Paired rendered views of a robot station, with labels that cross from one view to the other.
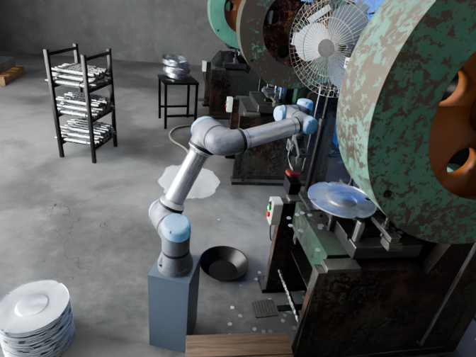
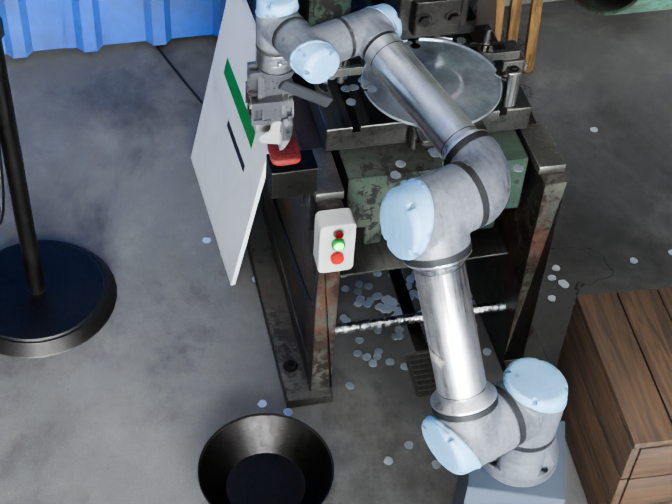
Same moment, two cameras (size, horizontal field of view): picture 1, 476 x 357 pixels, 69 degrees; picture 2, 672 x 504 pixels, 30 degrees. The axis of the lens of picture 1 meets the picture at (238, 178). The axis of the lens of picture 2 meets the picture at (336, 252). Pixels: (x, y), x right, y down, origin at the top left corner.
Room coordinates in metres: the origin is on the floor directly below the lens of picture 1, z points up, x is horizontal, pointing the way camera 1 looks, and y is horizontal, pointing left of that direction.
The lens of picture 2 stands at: (1.57, 1.58, 2.40)
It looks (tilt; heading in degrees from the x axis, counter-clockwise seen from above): 46 degrees down; 267
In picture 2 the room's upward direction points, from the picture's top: 4 degrees clockwise
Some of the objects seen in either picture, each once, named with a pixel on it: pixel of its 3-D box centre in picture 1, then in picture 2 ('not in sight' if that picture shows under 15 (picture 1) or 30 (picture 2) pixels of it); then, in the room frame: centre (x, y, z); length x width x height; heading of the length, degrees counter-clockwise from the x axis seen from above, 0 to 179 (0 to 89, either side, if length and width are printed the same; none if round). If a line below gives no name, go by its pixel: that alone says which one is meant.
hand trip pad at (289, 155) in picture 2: (292, 177); (283, 162); (1.59, -0.28, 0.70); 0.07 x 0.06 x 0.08; 103
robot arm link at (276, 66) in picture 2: not in sight; (276, 56); (1.61, -0.27, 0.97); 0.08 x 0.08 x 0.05
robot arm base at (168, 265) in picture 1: (175, 256); (521, 437); (1.13, 0.23, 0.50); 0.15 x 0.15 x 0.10
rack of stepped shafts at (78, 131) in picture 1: (83, 103); not in sight; (3.01, 1.47, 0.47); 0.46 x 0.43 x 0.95; 83
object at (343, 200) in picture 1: (341, 198); (431, 82); (1.30, -0.45, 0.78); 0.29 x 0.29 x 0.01
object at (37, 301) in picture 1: (32, 304); not in sight; (1.02, 0.82, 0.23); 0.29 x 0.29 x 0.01
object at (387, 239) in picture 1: (387, 227); (489, 47); (1.16, -0.62, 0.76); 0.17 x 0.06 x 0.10; 13
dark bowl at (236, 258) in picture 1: (223, 265); (266, 477); (1.61, 0.02, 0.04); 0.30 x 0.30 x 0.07
